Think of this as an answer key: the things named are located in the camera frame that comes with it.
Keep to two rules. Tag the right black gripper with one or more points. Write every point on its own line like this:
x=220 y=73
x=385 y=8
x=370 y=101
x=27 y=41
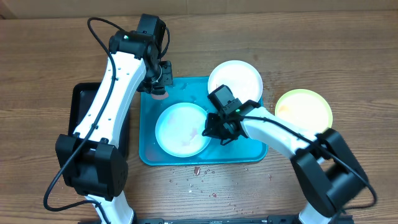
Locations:
x=210 y=127

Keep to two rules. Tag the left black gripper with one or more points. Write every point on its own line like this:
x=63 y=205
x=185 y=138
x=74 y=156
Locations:
x=167 y=69

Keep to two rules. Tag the pink cleaning sponge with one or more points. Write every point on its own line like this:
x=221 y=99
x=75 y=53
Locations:
x=160 y=97

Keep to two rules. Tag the light blue plastic plate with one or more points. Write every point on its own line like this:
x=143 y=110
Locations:
x=179 y=128

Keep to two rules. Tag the white plastic plate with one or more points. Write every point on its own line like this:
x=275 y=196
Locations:
x=240 y=77

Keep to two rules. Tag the yellow-green plastic plate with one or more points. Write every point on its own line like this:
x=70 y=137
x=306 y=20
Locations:
x=305 y=109

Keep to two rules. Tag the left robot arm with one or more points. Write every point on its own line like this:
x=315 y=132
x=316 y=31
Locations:
x=92 y=156

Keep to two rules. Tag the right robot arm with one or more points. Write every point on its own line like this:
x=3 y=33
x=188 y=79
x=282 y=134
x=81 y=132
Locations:
x=327 y=170

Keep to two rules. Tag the black rectangular tray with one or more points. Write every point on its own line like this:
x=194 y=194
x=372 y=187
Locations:
x=82 y=98

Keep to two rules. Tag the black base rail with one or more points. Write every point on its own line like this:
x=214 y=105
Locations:
x=271 y=219

